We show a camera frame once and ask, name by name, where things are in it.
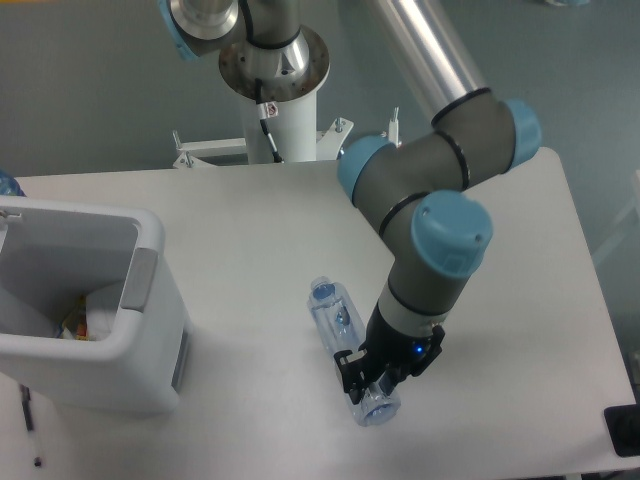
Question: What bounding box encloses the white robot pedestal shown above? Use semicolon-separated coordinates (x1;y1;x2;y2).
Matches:
171;25;355;169

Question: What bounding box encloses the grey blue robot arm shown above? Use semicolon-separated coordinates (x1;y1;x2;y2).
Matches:
158;1;541;404

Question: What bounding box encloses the clear blue plastic bottle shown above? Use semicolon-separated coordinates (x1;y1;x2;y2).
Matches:
307;276;401;427

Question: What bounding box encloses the colourful snack wrapper in bin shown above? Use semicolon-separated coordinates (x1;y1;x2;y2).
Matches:
56;296;89;341

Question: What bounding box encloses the white paper wrapper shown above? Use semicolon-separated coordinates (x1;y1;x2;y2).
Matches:
86;281;124;341

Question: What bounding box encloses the blue bottle behind bin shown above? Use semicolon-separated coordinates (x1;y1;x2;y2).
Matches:
0;170;26;197

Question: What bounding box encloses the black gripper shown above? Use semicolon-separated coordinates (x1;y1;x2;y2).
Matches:
333;305;445;405

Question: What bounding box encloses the black pen on table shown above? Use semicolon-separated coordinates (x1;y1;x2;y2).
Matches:
19;384;43;468

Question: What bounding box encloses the black device at table edge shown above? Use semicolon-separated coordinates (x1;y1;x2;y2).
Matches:
604;404;639;458

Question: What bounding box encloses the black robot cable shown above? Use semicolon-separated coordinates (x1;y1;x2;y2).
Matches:
253;77;285;165

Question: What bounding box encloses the white plastic trash can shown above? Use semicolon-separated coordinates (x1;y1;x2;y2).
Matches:
1;196;191;414

